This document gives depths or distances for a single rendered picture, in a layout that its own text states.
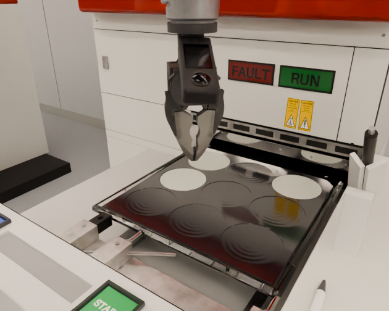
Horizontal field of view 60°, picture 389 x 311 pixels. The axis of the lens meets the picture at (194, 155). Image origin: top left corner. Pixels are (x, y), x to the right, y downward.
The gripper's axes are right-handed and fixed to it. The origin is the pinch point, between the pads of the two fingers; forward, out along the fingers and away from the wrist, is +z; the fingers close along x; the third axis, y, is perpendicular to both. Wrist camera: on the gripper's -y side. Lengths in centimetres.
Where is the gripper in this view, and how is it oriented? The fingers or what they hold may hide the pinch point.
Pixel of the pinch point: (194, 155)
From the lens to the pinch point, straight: 54.3
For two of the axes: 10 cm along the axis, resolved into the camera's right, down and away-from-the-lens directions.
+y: -1.5, -4.2, 9.0
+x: -9.9, 0.6, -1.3
